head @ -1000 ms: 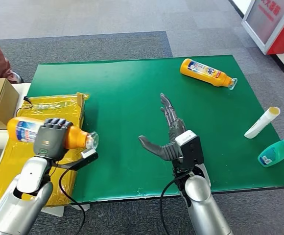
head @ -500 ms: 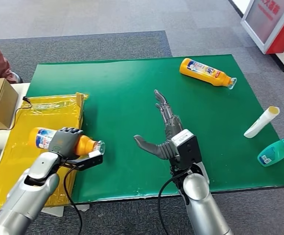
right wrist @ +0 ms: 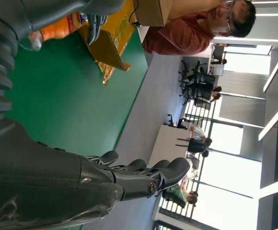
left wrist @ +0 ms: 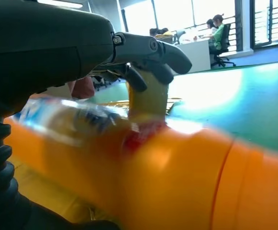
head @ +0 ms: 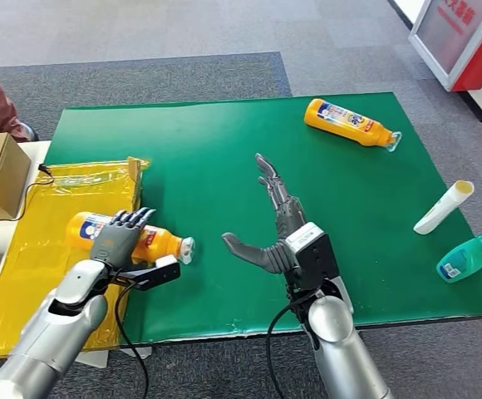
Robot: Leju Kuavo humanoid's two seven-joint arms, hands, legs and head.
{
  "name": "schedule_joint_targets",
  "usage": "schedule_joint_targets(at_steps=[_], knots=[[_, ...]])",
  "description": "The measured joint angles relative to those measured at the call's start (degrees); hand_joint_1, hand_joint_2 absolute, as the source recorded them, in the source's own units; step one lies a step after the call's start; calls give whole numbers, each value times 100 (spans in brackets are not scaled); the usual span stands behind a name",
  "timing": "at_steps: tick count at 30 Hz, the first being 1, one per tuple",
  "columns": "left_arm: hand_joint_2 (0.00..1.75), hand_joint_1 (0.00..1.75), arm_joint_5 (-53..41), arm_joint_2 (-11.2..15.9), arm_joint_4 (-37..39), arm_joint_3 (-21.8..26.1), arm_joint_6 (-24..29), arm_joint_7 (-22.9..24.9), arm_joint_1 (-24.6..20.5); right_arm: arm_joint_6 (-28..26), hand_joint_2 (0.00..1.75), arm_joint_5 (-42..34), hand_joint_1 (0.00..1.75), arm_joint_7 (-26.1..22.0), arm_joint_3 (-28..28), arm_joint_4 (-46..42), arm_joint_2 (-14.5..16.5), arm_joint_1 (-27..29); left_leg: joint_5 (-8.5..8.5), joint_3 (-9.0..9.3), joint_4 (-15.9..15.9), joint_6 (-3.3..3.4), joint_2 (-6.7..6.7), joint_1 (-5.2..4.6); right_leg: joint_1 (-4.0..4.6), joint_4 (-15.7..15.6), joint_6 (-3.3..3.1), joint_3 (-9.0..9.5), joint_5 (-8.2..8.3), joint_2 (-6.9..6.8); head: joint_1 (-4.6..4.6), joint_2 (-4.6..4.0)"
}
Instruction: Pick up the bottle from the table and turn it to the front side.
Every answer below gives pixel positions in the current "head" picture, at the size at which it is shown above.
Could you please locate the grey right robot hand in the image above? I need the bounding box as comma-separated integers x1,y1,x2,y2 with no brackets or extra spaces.
221,152,309,277

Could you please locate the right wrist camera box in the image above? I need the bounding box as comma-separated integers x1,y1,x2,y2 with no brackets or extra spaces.
284,221,341,293

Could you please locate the white bottle with yellow base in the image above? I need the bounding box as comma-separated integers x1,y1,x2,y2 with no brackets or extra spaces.
413,179,476,237

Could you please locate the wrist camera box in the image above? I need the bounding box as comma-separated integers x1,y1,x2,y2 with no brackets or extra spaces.
116,254,182,293
284,221,341,293

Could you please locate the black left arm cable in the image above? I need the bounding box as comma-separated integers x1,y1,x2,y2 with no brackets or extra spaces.
113,268,150,399

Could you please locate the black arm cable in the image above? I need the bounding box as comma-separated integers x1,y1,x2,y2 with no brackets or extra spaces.
113,268,150,399
265,286,321,399

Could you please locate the green table mat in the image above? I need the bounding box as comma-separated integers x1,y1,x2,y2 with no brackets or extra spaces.
42,91,482,347

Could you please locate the thin black table cable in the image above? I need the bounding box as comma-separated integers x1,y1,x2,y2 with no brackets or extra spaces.
14,162,55,223

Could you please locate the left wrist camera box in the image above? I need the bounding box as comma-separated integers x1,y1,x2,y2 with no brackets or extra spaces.
116,254,182,293

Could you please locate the brown cardboard box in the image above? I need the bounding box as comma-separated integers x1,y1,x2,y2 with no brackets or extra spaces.
0,131,32,226

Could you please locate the teal plastic bottle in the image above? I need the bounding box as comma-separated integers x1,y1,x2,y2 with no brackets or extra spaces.
436,234,482,285

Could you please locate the white paper sheet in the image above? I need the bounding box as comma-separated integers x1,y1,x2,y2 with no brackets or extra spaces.
74,345,153,369

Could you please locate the white framed red cabinet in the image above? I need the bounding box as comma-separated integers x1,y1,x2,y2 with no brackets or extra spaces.
408,0,482,94

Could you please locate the orange detergent bottle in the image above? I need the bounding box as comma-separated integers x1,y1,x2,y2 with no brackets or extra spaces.
303,97,403,154
64,211,196,266

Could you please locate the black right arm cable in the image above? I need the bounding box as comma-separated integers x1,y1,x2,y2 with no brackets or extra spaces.
265,286,321,399

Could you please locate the yellow plastic bag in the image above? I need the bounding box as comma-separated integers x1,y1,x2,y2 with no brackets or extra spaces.
0,156,152,362

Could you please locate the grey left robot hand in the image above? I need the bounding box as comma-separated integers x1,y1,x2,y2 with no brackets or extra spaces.
89,206,158,273

